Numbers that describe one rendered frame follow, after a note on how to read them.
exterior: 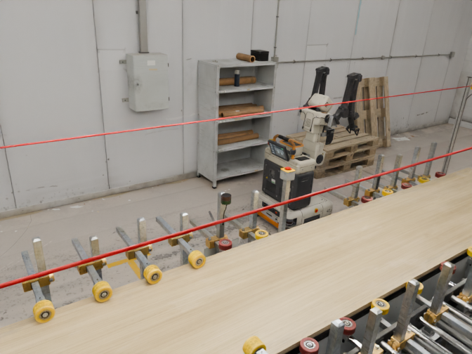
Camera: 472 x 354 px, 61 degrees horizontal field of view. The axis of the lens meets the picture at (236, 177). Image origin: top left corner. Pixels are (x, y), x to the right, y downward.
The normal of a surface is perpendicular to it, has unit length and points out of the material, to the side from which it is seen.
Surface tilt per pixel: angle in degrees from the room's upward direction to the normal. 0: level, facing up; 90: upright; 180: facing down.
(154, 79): 90
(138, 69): 90
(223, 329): 0
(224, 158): 90
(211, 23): 90
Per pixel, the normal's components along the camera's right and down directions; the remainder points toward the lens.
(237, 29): 0.56, 0.35
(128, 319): 0.04, -0.92
